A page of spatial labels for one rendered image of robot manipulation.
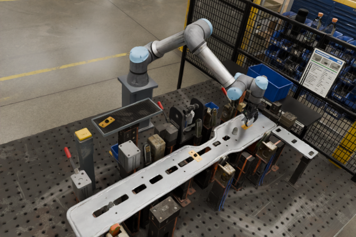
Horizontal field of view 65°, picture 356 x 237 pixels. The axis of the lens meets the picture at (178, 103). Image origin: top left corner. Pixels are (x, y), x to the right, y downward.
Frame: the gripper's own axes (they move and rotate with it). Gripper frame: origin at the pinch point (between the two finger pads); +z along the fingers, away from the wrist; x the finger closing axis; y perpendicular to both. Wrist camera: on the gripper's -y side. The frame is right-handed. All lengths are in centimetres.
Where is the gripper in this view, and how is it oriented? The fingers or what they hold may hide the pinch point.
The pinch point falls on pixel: (248, 123)
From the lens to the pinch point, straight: 188.7
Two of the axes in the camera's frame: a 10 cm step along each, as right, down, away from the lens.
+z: -1.2, 7.8, 6.1
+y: -7.6, 3.2, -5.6
